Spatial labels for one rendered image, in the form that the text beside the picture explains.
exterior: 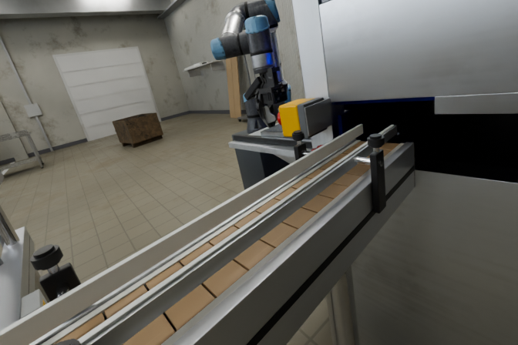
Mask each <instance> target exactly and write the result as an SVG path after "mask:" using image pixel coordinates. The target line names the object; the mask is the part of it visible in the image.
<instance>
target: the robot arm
mask: <svg viewBox="0 0 518 345"><path fill-rule="evenodd" d="M280 21H281V20H280V17H279V14H278V9H277V6H276V3H275V0H250V1H247V2H241V3H240V4H238V5H236V6H234V7H233V8H232V9H231V10H230V11H229V12H228V13H227V16H226V18H225V26H224V30H223V31H222V34H221V36H220V38H216V39H212V40H211V42H210V47H211V51H212V54H213V56H214V58H215V59H216V60H222V59H224V60H225V59H229V58H233V57H237V56H241V55H247V54H251V63H252V67H253V69H255V70H254V74H259V73H260V76H259V77H257V78H256V79H255V80H254V82H253V83H252V84H251V86H250V88H249V89H248V90H247V91H246V92H245V93H244V95H243V97H244V105H245V109H246V113H247V133H250V134H251V133H253V132H256V131H258V130H261V129H264V128H266V127H268V128H270V127H272V126H275V123H276V121H277V120H278V113H279V110H278V109H279V106H281V105H283V104H285V103H288V102H291V85H288V83H287V81H285V80H284V76H283V72H282V67H281V58H280V53H279V48H278V39H277V34H276V30H277V28H278V22H280ZM243 30H245V32H242V31H243Z"/></svg>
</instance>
